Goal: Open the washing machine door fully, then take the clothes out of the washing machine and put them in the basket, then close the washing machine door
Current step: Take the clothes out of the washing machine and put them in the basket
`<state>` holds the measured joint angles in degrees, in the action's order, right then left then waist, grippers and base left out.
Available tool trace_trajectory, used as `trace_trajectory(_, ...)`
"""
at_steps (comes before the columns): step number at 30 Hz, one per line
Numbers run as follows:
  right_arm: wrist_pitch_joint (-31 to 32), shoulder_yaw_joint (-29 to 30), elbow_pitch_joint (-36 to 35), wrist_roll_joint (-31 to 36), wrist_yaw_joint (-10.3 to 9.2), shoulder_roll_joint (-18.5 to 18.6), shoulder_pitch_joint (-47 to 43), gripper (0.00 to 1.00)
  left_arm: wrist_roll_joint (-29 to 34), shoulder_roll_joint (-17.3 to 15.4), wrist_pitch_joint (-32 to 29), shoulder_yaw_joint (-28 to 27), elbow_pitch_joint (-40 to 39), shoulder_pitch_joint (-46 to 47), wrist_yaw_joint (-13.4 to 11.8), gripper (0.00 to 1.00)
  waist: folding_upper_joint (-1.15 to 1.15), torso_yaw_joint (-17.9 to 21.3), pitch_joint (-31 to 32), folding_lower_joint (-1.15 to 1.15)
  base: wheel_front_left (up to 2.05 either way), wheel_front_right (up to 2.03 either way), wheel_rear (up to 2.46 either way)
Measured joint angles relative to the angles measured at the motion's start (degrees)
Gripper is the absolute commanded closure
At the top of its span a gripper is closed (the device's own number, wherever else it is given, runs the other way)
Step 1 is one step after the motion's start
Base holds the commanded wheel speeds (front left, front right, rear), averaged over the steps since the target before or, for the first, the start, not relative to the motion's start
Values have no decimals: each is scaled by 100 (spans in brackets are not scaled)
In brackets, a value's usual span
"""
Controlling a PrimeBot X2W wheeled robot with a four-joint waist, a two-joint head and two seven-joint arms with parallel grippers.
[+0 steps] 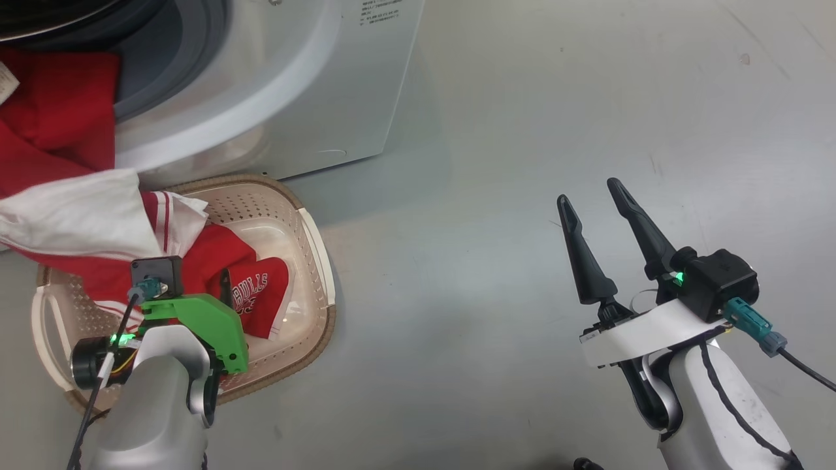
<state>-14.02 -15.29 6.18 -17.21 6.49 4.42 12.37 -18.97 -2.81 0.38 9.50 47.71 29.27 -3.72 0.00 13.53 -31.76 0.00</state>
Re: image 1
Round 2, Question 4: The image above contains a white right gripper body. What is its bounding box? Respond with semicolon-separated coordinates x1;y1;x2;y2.
579;296;730;369

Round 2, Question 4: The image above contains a grey rubber door gasket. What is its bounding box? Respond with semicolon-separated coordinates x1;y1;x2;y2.
112;0;233;123

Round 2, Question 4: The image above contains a red and white garment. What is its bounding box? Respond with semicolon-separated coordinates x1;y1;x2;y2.
0;49;292;341

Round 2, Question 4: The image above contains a right camera cable teal plug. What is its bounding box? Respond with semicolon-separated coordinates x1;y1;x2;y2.
724;297;836;394

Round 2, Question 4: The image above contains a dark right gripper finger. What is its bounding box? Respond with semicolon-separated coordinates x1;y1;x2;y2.
606;177;680;282
556;193;619;306

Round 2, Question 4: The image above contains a white printed instruction label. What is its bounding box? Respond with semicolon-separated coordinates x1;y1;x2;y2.
357;0;405;27

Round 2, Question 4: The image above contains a white front-load washing machine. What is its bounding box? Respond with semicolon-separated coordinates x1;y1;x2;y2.
0;0;426;191

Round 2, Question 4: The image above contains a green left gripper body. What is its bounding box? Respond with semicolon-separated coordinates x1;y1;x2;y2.
139;293;251;375

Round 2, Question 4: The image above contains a left camera cable teal plug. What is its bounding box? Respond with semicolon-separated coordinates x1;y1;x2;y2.
65;277;162;470

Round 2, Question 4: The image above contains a cream perforated laundry basket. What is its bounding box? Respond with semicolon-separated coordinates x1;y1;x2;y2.
31;173;338;418

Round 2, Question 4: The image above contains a camera cable teal plug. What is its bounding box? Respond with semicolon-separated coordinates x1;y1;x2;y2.
724;297;836;394
65;277;162;470

